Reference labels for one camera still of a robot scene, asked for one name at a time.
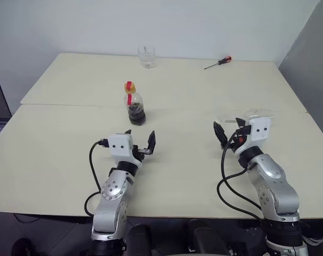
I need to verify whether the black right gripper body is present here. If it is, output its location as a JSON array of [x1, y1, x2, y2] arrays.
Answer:
[[225, 125, 251, 154]]

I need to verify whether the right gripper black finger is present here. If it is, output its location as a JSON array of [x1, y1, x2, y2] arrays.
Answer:
[[213, 121, 229, 148], [235, 117, 249, 131]]

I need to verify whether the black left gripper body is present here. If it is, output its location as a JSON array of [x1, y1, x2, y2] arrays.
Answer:
[[131, 145, 154, 162]]

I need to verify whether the small dark liquid bottle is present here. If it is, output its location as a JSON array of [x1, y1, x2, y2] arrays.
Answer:
[[123, 81, 147, 126]]

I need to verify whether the clear glass tumbler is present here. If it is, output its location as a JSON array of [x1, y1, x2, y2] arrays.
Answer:
[[137, 45, 156, 70]]

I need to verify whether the grey partition panel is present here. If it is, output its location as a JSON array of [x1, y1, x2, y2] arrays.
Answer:
[[277, 0, 323, 148]]

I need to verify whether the dark rounded shape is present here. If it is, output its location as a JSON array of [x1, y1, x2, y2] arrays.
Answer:
[[186, 219, 232, 256]]

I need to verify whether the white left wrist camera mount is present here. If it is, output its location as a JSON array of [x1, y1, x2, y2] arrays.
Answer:
[[107, 133, 144, 167]]

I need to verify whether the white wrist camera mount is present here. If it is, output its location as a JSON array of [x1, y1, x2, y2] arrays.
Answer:
[[233, 117, 272, 156], [107, 133, 144, 167]]

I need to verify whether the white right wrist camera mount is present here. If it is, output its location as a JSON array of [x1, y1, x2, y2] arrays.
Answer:
[[233, 117, 272, 156]]

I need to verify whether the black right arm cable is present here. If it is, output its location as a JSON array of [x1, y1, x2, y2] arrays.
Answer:
[[216, 132, 267, 220]]

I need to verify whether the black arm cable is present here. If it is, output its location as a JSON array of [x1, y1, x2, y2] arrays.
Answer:
[[83, 138, 108, 217], [216, 132, 267, 220]]

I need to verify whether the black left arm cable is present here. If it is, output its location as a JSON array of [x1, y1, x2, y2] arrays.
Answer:
[[83, 138, 108, 217]]

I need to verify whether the red black handled screwdriver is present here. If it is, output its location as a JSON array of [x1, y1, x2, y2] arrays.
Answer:
[[203, 55, 233, 71]]

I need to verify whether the white cable bundle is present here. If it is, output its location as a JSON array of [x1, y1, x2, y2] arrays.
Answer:
[[301, 235, 323, 248]]

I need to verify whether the loose thin black cable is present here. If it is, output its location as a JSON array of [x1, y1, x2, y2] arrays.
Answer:
[[12, 212, 42, 224]]

